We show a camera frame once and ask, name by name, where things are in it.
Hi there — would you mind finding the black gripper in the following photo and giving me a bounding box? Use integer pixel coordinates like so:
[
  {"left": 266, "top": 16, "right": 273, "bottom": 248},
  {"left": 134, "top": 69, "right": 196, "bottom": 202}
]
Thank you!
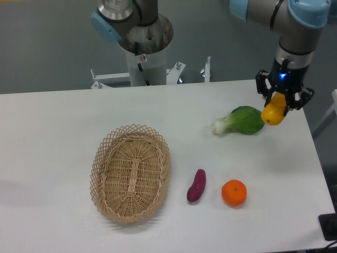
[{"left": 255, "top": 59, "right": 315, "bottom": 116}]

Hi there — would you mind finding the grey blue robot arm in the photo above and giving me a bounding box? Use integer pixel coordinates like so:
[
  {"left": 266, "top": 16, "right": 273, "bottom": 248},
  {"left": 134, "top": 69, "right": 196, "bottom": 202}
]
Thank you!
[{"left": 91, "top": 1, "right": 332, "bottom": 122}]

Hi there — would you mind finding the woven wicker basket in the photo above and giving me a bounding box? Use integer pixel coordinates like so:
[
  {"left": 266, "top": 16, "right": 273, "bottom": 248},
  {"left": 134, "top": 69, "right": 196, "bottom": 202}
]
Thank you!
[{"left": 90, "top": 124, "right": 171, "bottom": 223}]

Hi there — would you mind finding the green bok choy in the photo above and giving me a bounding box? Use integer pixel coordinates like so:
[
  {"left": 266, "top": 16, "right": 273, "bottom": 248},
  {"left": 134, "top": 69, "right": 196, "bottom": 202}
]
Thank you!
[{"left": 211, "top": 106, "right": 265, "bottom": 135}]

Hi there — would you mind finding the orange mandarin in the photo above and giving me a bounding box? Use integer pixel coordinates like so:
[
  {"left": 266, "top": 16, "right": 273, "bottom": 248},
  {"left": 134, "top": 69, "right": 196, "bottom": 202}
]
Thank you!
[{"left": 221, "top": 179, "right": 247, "bottom": 207}]

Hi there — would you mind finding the purple sweet potato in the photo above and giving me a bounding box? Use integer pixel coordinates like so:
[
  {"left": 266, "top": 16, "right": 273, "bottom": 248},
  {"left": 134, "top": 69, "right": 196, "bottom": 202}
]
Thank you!
[{"left": 186, "top": 169, "right": 206, "bottom": 202}]

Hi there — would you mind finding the black device at edge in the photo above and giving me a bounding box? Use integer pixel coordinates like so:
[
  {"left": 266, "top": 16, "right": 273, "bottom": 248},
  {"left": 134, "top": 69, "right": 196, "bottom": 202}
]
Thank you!
[{"left": 318, "top": 213, "right": 336, "bottom": 241}]

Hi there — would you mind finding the white frame at right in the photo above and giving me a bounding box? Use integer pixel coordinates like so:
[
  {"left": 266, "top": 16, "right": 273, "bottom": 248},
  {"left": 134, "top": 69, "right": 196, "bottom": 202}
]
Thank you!
[{"left": 312, "top": 89, "right": 336, "bottom": 140}]

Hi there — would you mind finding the white metal base frame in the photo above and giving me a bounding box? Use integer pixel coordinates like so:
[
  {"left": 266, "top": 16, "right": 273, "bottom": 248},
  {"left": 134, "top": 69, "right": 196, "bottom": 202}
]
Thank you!
[{"left": 91, "top": 56, "right": 212, "bottom": 89}]

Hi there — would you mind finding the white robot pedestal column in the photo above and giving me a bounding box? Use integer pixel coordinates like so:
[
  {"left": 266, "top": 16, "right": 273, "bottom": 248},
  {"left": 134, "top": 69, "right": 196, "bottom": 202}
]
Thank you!
[{"left": 125, "top": 50, "right": 166, "bottom": 87}]

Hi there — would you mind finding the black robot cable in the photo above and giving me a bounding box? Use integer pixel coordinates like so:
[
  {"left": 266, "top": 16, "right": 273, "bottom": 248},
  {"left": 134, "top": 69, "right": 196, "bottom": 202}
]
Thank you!
[{"left": 133, "top": 41, "right": 151, "bottom": 86}]

